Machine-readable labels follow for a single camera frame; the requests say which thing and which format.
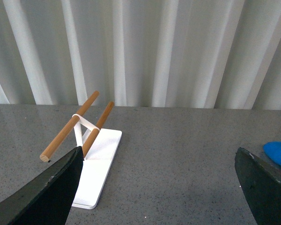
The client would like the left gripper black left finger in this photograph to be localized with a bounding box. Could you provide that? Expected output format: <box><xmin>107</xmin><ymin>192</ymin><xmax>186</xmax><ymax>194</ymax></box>
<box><xmin>0</xmin><ymin>146</ymin><xmax>83</xmax><ymax>225</ymax></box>

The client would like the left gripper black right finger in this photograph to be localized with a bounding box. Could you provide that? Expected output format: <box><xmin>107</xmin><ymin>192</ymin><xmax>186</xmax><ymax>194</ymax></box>
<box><xmin>235</xmin><ymin>148</ymin><xmax>281</xmax><ymax>225</ymax></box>

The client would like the blue microfiber cloth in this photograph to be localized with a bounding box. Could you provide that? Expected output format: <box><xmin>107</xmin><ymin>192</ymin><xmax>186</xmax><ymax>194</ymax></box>
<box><xmin>263</xmin><ymin>142</ymin><xmax>281</xmax><ymax>166</ymax></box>

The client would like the left wooden rack rod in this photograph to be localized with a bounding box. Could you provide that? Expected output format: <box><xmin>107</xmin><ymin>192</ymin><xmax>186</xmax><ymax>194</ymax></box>
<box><xmin>39</xmin><ymin>90</ymin><xmax>99</xmax><ymax>162</ymax></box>

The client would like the wooden rack rod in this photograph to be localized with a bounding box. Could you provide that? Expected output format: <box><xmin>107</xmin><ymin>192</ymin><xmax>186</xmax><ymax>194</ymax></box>
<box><xmin>39</xmin><ymin>90</ymin><xmax>99</xmax><ymax>162</ymax></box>
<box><xmin>82</xmin><ymin>101</ymin><xmax>114</xmax><ymax>158</ymax></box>

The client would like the white towel rack stand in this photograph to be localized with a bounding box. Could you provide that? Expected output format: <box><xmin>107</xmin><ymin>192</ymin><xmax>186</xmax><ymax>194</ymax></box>
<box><xmin>72</xmin><ymin>128</ymin><xmax>122</xmax><ymax>210</ymax></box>

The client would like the right wooden rack rod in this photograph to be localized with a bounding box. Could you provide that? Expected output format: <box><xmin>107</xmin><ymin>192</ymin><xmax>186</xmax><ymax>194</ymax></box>
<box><xmin>82</xmin><ymin>101</ymin><xmax>114</xmax><ymax>158</ymax></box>

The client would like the white pleated curtain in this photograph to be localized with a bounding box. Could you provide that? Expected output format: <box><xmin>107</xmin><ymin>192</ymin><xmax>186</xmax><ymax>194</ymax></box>
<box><xmin>0</xmin><ymin>0</ymin><xmax>281</xmax><ymax>110</ymax></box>

